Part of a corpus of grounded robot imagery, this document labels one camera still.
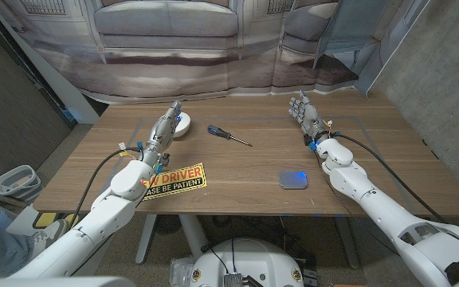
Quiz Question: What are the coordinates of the grey white sneaker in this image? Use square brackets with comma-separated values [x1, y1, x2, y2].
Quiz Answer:
[29, 218, 71, 256]

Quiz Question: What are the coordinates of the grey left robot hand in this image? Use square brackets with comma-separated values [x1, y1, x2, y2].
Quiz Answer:
[140, 100, 183, 168]

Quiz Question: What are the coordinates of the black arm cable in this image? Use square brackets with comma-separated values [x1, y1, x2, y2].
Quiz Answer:
[68, 146, 143, 232]
[331, 132, 445, 223]

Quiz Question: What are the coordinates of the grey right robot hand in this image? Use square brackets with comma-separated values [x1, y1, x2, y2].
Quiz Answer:
[288, 89, 330, 141]

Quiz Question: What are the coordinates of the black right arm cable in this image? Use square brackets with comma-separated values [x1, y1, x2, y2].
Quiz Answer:
[331, 132, 445, 223]

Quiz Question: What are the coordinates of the white metal table leg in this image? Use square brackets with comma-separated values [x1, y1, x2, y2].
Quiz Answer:
[335, 217, 361, 270]
[135, 214, 210, 266]

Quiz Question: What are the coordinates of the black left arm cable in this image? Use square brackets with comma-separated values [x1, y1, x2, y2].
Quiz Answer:
[68, 146, 143, 232]

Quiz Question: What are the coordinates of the white robot torso base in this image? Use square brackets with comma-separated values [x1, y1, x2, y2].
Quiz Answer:
[189, 238, 305, 287]

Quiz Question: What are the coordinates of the printed room backdrop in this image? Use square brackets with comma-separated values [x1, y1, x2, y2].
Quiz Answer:
[0, 0, 432, 105]

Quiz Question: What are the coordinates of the small grey metal tin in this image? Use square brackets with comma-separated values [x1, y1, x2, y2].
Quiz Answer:
[278, 171, 308, 190]

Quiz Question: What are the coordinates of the white bowl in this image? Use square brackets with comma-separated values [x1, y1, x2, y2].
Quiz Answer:
[172, 112, 192, 139]

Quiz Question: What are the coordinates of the yellow black bumper sticker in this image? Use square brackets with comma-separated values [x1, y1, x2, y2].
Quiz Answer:
[141, 162, 207, 202]

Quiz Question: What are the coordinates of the grey plastic bucket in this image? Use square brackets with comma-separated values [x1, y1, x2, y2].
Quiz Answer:
[0, 164, 43, 202]

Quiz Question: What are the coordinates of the clear plastic container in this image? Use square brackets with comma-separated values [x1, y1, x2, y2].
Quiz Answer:
[169, 257, 194, 287]

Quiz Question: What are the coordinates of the blue black handled screwdriver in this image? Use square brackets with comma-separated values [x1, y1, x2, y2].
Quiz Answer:
[206, 124, 253, 147]

